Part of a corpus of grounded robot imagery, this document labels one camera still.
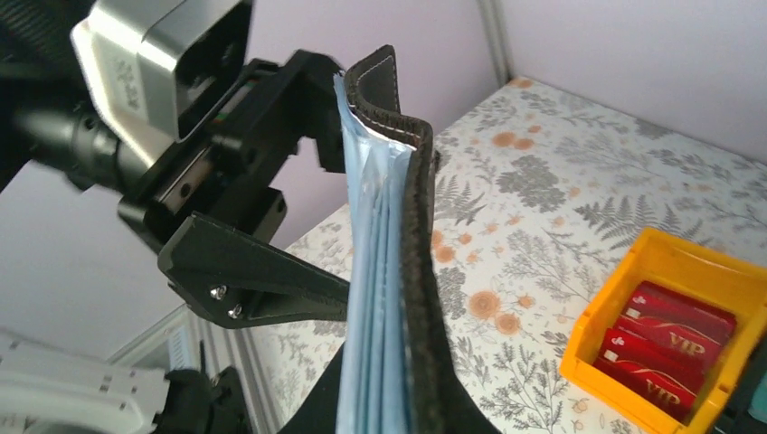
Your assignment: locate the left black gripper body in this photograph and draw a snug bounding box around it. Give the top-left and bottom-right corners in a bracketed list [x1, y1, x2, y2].
[118, 50, 345, 252]

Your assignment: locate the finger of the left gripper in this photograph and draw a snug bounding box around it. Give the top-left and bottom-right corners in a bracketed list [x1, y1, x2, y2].
[157, 213, 349, 329]

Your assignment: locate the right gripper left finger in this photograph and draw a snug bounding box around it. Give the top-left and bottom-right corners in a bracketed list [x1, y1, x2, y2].
[278, 344, 344, 434]

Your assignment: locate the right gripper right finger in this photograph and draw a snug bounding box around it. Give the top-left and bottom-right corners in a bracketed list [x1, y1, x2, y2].
[442, 382, 499, 434]

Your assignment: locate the black leather card holder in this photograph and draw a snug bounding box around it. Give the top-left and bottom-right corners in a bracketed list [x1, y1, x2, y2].
[333, 45, 452, 433]

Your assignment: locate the red VIP cards stack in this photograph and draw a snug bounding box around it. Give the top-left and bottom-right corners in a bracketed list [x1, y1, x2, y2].
[593, 281, 736, 421]

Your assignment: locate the near orange bin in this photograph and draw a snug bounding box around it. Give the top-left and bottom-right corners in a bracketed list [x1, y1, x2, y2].
[560, 228, 766, 433]

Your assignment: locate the black bin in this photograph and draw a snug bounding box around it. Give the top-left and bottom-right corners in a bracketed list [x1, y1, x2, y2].
[711, 338, 766, 434]

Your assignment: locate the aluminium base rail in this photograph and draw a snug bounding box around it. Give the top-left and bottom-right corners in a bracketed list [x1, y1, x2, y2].
[109, 307, 283, 433]

